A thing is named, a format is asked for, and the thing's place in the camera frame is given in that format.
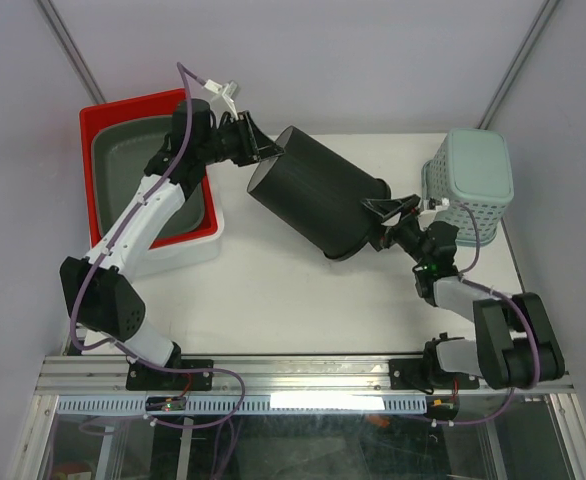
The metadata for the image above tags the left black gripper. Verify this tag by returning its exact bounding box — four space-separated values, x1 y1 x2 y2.
200 112 287 168

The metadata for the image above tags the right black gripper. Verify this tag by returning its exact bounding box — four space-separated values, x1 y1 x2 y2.
354 194 430 269

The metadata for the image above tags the large black plastic bucket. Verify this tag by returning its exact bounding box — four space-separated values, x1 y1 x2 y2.
247 126 391 261

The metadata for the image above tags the teal perforated plastic basket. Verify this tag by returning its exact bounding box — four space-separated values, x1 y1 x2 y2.
421 128 514 247

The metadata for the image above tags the red plastic tray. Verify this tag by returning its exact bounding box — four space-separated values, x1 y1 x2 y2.
79 89 213 248

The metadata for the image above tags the grey plastic tray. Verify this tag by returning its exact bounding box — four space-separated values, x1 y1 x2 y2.
91 114 207 239

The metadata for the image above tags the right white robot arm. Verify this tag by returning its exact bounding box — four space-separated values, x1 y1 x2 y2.
362 195 566 390

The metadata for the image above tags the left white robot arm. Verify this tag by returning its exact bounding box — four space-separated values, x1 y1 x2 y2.
60 98 284 389

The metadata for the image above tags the white plastic bin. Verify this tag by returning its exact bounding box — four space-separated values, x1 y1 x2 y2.
88 189 224 275

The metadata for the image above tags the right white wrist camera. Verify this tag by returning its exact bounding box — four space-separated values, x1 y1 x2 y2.
421 198 451 215

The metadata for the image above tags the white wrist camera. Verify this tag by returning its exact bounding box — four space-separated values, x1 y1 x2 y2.
421 198 451 215
203 79 239 120

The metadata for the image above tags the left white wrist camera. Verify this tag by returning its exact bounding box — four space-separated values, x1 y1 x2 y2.
203 79 239 120

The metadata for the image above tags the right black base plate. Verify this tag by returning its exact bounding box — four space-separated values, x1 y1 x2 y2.
388 357 480 394

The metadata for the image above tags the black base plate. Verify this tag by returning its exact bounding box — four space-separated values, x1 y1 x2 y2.
126 362 213 392
388 357 480 394

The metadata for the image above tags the aluminium mounting rail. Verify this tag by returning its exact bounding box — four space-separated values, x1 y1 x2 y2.
35 352 572 399

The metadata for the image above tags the white slotted cable duct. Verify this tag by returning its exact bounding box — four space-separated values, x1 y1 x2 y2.
57 391 427 417

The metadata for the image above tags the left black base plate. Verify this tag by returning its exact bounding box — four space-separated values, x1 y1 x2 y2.
126 362 213 392

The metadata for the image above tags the left aluminium frame post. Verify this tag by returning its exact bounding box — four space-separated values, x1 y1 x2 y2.
34 0 106 105

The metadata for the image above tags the aluminium frame post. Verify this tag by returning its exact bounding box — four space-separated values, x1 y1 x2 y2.
34 0 106 105
476 0 563 130

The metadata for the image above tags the right aluminium frame post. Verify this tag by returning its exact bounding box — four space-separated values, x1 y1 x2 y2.
476 0 563 130

